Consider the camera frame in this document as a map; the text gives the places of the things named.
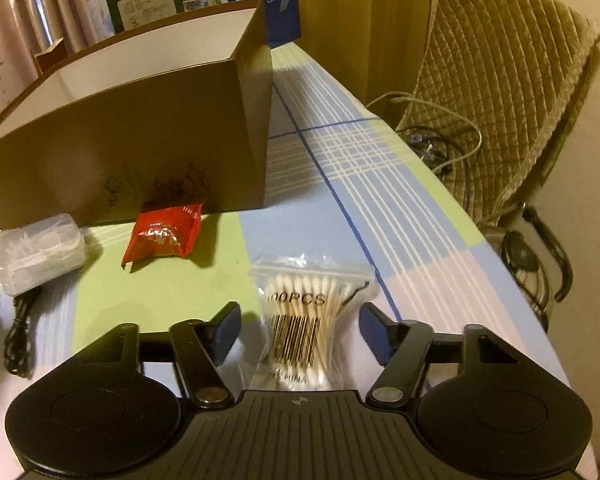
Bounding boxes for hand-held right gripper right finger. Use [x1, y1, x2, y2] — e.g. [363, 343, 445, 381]
[358, 302, 523, 408]

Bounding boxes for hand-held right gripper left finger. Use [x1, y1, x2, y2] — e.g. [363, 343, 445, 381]
[80, 301, 242, 408]

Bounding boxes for cotton swab bag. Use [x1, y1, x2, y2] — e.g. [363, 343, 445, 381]
[250, 252, 378, 391]

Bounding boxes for red snack packet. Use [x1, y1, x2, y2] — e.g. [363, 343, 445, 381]
[121, 200, 203, 268]

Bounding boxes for brown cardboard box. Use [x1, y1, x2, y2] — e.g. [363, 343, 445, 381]
[0, 0, 273, 228]

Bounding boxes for clear floss pick box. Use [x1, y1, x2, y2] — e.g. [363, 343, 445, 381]
[0, 213, 87, 297]

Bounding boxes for black usb cable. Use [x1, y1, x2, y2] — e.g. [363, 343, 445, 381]
[0, 285, 43, 377]

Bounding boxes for plaid tablecloth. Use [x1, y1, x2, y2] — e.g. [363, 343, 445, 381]
[0, 40, 573, 480]

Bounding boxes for chair with quilted cover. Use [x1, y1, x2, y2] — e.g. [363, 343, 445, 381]
[395, 0, 600, 331]

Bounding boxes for wooden door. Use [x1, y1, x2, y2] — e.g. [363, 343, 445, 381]
[300, 0, 436, 108]

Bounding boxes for blue milk carton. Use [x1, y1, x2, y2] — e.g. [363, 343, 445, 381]
[172, 0, 301, 48]

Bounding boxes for dark red paper box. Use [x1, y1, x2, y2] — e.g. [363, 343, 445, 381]
[32, 37, 67, 78]

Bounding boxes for green white milk carton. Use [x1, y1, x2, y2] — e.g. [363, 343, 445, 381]
[87, 0, 186, 43]

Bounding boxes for pink curtain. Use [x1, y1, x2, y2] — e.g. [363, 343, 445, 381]
[0, 0, 181, 76]

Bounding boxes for tangled black cables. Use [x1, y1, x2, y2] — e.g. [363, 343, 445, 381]
[405, 125, 466, 177]

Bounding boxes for white cable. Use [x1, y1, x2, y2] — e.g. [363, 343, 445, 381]
[365, 91, 482, 171]

